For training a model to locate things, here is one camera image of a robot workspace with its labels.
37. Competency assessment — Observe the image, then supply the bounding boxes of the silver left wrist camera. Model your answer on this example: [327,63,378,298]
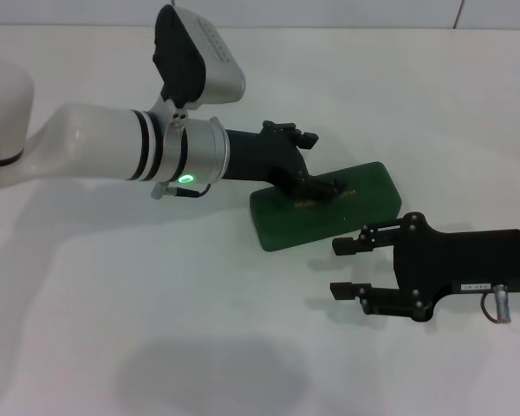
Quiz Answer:
[151,3,248,130]

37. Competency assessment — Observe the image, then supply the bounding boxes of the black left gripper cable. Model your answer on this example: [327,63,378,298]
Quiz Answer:
[150,181,212,201]

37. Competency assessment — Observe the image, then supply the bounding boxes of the green glasses case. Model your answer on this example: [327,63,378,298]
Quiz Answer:
[249,161,403,253]

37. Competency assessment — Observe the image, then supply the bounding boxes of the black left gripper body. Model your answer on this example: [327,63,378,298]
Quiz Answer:
[223,120,314,192]

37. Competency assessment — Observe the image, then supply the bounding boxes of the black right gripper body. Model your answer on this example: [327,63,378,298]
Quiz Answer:
[392,211,520,325]

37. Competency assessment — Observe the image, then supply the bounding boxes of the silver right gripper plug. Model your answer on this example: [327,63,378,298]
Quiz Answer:
[479,283,513,325]

